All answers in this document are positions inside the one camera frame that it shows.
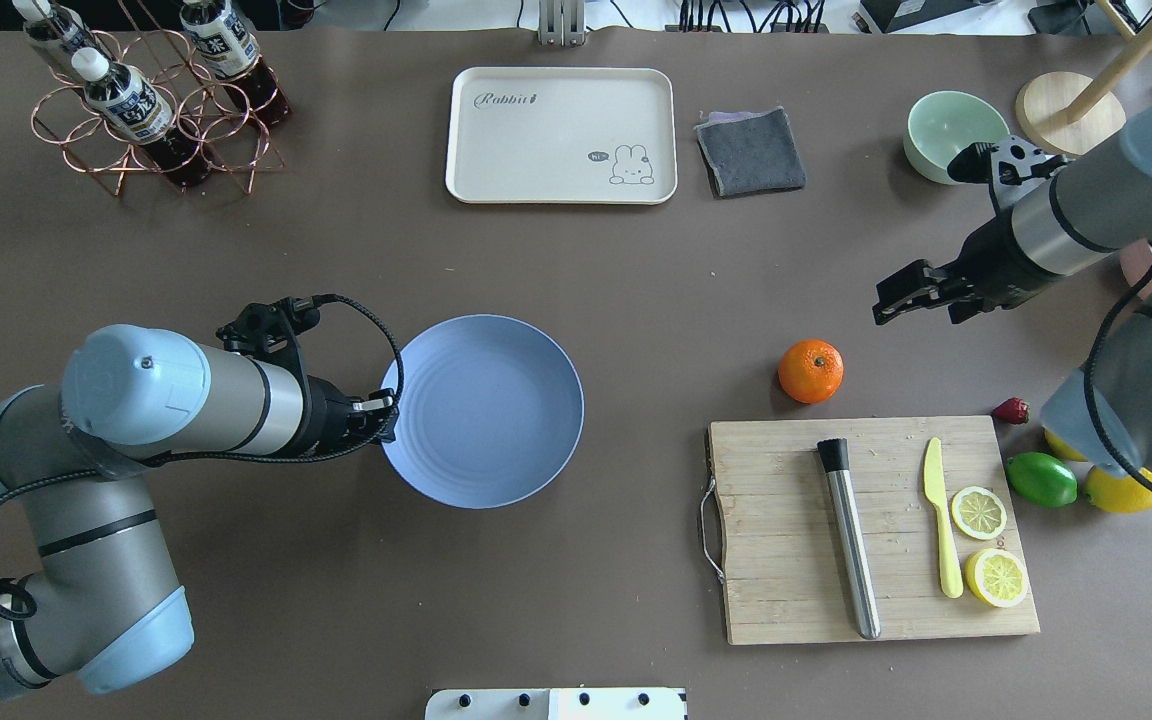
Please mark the lemon half slice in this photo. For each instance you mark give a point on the lemon half slice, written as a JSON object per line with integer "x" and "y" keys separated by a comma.
{"x": 979, "y": 513}
{"x": 996, "y": 577}

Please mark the pink bowl with ice cubes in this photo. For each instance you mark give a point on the pink bowl with ice cubes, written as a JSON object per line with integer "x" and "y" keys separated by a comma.
{"x": 1135, "y": 261}

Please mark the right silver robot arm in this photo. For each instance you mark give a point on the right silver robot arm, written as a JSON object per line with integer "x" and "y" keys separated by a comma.
{"x": 1054, "y": 217}

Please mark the orange mandarin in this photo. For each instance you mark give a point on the orange mandarin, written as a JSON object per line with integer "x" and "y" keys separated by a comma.
{"x": 811, "y": 371}

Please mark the mint green bowl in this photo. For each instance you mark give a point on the mint green bowl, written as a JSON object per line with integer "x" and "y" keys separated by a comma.
{"x": 942, "y": 124}

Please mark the wooden cutting board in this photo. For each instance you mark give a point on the wooden cutting board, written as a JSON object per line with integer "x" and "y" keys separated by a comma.
{"x": 785, "y": 578}

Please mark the wooden cup rack stand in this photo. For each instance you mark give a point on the wooden cup rack stand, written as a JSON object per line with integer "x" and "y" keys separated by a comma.
{"x": 1068, "y": 113}

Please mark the blue plate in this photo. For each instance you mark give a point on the blue plate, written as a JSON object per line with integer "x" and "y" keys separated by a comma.
{"x": 490, "y": 411}

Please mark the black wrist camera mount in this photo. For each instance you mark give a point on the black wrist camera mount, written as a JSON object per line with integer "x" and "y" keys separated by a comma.
{"x": 1011, "y": 168}

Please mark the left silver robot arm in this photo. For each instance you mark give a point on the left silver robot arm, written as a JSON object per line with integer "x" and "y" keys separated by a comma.
{"x": 87, "y": 584}

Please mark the dark tea bottle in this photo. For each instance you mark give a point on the dark tea bottle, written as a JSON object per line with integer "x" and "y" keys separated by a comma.
{"x": 232, "y": 54}
{"x": 135, "y": 110}
{"x": 56, "y": 33}

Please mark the steel muddler with black tip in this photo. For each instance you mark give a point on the steel muddler with black tip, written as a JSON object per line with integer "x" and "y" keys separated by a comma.
{"x": 834, "y": 458}

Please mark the cream rabbit tray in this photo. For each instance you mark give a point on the cream rabbit tray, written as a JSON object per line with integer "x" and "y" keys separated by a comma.
{"x": 561, "y": 135}

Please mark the aluminium frame post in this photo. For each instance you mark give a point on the aluminium frame post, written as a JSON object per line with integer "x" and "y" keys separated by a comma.
{"x": 561, "y": 23}

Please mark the yellow lemon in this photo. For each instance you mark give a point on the yellow lemon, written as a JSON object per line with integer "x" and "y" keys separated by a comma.
{"x": 1059, "y": 448}
{"x": 1124, "y": 495}

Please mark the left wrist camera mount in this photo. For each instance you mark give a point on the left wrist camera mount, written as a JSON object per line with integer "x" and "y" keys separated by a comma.
{"x": 271, "y": 333}

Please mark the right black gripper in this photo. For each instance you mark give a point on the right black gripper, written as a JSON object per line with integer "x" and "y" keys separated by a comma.
{"x": 998, "y": 255}

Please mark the green lime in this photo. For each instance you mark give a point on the green lime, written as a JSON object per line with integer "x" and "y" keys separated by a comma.
{"x": 1042, "y": 479}

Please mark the grey folded cloth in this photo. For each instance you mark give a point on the grey folded cloth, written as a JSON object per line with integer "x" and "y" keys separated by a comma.
{"x": 749, "y": 152}

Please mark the red strawberry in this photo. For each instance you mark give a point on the red strawberry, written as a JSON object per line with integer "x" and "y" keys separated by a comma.
{"x": 1012, "y": 411}

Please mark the yellow plastic knife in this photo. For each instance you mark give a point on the yellow plastic knife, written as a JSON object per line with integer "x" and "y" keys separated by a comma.
{"x": 934, "y": 489}

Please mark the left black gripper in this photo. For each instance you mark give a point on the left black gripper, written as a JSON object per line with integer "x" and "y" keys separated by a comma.
{"x": 328, "y": 419}

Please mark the copper wire bottle rack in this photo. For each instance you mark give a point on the copper wire bottle rack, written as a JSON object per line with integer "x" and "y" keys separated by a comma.
{"x": 182, "y": 103}

